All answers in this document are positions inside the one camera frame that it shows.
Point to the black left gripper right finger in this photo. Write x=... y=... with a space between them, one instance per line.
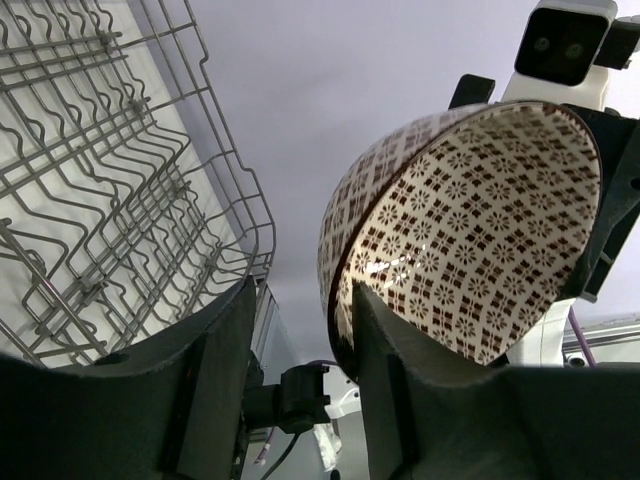
x=431 y=414

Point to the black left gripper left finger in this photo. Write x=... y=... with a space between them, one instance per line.
x=167 y=407

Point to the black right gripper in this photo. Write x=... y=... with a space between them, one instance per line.
x=540 y=197

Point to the brown patterned ceramic bowl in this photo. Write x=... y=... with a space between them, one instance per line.
x=465 y=230

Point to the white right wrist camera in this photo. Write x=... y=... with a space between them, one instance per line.
x=568 y=50

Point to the grey wire dish rack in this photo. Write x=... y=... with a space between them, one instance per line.
x=125 y=205

